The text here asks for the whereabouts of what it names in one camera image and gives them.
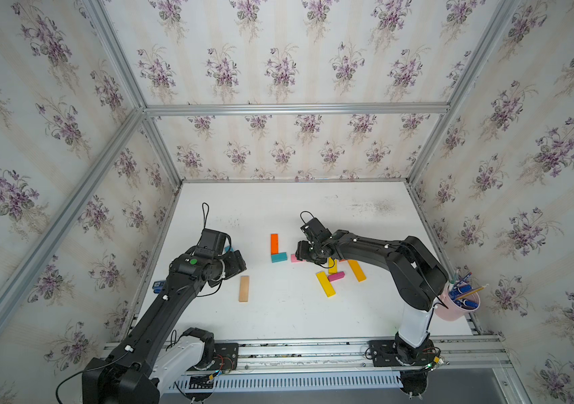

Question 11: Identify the orange wooden block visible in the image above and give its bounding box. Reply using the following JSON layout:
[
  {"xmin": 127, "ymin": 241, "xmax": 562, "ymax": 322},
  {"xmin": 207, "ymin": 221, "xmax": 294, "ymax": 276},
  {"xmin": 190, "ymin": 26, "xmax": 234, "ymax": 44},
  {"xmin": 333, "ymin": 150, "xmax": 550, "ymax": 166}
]
[{"xmin": 270, "ymin": 234, "xmax": 280, "ymax": 256}]

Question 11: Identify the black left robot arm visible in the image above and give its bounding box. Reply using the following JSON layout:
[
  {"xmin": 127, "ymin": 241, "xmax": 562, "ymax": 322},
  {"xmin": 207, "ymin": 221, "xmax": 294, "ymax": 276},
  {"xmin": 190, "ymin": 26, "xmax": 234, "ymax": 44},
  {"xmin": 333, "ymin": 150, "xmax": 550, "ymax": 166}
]
[{"xmin": 78, "ymin": 228, "xmax": 246, "ymax": 403}]

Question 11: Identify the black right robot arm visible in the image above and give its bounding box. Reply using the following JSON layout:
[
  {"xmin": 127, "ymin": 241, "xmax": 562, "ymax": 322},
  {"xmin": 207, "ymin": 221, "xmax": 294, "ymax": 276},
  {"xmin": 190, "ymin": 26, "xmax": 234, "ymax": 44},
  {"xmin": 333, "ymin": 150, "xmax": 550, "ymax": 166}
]
[{"xmin": 295, "ymin": 225, "xmax": 449, "ymax": 366}]

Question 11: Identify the natural beige wooden block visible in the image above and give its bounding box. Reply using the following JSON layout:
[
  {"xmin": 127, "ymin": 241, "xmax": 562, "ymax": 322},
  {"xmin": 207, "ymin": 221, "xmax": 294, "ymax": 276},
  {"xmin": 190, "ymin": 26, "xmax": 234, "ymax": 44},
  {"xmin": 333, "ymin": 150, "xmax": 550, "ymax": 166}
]
[{"xmin": 238, "ymin": 275, "xmax": 250, "ymax": 303}]

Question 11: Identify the yellow short wooden block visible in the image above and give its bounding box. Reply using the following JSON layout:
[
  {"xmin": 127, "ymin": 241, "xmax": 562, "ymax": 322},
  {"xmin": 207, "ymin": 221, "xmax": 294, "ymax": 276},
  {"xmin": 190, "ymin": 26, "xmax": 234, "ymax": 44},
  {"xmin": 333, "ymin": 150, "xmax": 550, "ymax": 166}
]
[{"xmin": 327, "ymin": 259, "xmax": 338, "ymax": 274}]

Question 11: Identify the yellow long wooden block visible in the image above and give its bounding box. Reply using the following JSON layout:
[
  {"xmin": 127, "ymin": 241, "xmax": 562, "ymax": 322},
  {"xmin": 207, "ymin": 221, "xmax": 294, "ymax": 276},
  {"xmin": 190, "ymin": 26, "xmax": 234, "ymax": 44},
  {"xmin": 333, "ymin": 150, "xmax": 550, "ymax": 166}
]
[{"xmin": 316, "ymin": 271, "xmax": 336, "ymax": 297}]

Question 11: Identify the magenta wooden block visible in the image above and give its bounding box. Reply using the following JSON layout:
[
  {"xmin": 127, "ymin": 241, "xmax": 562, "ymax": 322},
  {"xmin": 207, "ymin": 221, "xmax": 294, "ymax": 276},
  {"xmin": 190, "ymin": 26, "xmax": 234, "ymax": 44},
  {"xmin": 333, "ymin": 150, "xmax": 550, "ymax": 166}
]
[{"xmin": 327, "ymin": 272, "xmax": 345, "ymax": 282}]

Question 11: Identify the amber long wooden block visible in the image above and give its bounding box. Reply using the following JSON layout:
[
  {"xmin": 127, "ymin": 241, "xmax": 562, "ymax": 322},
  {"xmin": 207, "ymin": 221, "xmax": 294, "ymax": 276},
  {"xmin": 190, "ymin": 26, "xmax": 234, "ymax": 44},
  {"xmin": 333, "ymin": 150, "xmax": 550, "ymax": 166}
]
[{"xmin": 348, "ymin": 260, "xmax": 367, "ymax": 283}]

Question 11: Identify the blue black small device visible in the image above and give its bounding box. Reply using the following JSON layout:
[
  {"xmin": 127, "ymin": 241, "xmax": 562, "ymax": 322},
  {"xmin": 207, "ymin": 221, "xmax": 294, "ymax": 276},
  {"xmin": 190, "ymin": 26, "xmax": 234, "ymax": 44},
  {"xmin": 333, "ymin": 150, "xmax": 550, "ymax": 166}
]
[{"xmin": 152, "ymin": 280, "xmax": 165, "ymax": 294}]

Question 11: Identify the pink pen cup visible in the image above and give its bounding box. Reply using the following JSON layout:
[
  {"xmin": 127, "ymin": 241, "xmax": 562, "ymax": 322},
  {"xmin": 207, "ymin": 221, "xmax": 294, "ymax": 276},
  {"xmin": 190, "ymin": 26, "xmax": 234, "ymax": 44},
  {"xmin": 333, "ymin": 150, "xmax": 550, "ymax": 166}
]
[{"xmin": 434, "ymin": 283, "xmax": 480, "ymax": 322}]

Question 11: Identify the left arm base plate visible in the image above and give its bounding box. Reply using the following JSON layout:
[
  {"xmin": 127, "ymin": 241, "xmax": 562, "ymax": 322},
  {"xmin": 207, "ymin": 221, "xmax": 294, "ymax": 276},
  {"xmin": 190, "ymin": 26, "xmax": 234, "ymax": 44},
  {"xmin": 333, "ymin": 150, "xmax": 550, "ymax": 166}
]
[{"xmin": 186, "ymin": 343, "xmax": 240, "ymax": 373}]

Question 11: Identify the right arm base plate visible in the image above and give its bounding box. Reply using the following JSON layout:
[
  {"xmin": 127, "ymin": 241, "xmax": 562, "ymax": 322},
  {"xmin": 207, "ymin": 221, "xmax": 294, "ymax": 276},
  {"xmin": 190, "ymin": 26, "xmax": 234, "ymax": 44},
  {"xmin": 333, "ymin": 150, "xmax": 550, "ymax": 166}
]
[{"xmin": 364, "ymin": 338, "xmax": 441, "ymax": 368}]

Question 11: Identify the aluminium mounting rail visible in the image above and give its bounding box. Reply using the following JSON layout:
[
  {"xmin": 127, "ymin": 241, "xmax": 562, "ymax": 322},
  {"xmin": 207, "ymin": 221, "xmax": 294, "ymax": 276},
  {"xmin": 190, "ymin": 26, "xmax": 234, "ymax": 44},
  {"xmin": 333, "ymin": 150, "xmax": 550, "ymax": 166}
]
[{"xmin": 99, "ymin": 332, "xmax": 510, "ymax": 377}]

